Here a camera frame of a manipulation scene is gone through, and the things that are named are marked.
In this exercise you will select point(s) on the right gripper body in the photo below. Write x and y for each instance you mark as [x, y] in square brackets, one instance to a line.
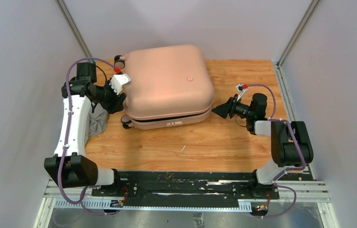
[240, 109]

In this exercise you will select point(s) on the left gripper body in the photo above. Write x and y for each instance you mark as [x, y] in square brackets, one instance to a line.
[106, 94]

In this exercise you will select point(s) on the pink suitcase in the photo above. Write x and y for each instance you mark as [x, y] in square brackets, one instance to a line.
[170, 86]

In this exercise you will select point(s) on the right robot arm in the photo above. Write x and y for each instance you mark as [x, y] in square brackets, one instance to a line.
[291, 148]

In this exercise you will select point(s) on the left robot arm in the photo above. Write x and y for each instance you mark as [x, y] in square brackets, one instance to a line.
[69, 167]

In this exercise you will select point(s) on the grey cloth garment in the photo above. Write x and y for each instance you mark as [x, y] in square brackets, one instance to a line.
[96, 121]

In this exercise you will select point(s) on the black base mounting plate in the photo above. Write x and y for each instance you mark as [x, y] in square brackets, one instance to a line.
[184, 189]

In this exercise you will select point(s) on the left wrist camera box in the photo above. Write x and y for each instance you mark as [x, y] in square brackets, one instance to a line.
[118, 82]

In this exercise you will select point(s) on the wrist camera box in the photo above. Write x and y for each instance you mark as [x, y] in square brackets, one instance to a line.
[242, 89]
[118, 82]

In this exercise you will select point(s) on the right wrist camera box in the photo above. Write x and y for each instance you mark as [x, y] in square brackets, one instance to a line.
[242, 89]

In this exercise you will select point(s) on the aluminium frame rails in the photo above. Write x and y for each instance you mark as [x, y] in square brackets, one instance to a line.
[290, 191]

